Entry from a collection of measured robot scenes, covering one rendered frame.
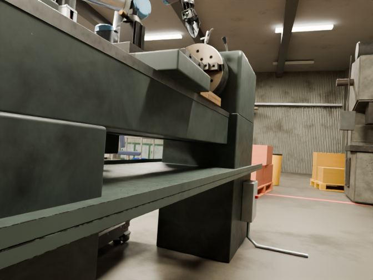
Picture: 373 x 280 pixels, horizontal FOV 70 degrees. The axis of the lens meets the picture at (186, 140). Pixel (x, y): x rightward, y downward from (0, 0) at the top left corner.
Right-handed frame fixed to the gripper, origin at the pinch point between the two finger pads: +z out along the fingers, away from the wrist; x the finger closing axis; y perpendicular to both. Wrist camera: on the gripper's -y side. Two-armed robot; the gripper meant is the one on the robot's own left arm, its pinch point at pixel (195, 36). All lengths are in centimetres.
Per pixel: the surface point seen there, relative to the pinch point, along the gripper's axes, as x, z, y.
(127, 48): -5, 34, 71
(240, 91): 19.7, 40.3, -5.0
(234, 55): 20.9, 18.8, -3.1
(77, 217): 17, 85, 124
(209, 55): 9.9, 20.7, 12.5
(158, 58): 12, 48, 84
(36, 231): 17, 86, 130
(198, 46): 4.5, 13.6, 12.5
